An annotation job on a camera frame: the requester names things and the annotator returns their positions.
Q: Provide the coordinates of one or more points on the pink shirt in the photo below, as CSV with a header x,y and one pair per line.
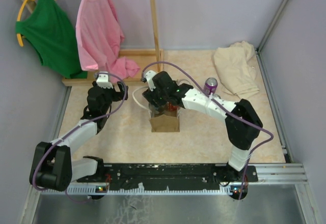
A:
x,y
99,37

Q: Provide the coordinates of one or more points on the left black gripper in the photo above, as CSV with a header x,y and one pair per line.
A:
x,y
117,96

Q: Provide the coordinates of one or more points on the green shirt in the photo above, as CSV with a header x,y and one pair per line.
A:
x,y
52,35

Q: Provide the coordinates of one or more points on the beige cloth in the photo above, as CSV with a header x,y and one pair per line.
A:
x,y
234,71

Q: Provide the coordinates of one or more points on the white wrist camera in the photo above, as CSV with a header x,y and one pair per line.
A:
x,y
147,77
103,80

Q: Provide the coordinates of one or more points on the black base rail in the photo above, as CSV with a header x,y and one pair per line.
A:
x,y
133,178

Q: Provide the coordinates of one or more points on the brown canvas bag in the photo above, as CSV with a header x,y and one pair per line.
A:
x,y
160,120

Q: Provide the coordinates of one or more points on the purple can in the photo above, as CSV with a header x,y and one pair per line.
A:
x,y
210,86

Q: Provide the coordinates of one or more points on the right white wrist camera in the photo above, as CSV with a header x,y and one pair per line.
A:
x,y
147,77

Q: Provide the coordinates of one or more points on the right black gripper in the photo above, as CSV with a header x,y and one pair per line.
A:
x,y
151,96

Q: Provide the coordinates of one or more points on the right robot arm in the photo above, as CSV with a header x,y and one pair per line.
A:
x,y
241,120

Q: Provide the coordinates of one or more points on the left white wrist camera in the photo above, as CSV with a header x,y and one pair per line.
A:
x,y
103,80

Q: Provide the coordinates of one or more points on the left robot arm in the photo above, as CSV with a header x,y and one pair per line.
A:
x,y
52,166

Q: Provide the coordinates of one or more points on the red coke can back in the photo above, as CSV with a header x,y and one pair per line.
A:
x,y
170,107

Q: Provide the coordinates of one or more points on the wooden clothes rack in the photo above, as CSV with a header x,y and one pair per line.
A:
x,y
142,57

